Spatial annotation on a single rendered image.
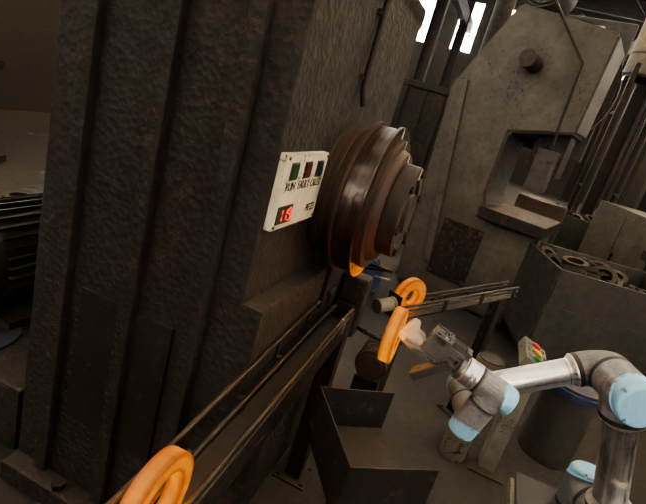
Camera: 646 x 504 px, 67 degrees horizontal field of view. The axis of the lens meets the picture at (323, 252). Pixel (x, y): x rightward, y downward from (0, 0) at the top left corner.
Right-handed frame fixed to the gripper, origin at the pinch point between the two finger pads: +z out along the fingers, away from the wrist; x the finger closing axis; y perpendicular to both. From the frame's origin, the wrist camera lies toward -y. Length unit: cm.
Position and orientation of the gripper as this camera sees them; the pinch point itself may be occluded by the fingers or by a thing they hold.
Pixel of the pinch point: (395, 328)
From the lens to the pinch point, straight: 136.4
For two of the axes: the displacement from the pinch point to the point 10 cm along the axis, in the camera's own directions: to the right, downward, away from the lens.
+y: 4.8, -7.9, -3.7
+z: -8.0, -5.7, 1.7
